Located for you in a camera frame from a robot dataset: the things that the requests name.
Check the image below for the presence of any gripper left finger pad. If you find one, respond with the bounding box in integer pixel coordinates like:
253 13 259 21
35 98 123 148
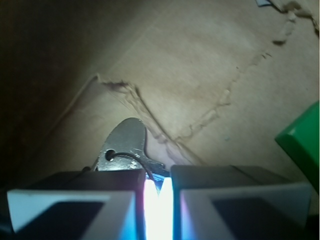
7 170 146 240

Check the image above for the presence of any gripper right finger pad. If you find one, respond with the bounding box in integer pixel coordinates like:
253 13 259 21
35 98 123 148
171 165 312 240

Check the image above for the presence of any silver key bunch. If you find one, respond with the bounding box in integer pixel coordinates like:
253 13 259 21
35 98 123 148
82 117 171 182

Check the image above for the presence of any green rectangular block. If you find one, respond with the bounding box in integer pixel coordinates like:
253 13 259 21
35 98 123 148
274 101 320 193

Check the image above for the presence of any brown paper bag bin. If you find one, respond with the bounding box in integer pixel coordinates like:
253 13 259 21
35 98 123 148
0 0 319 216

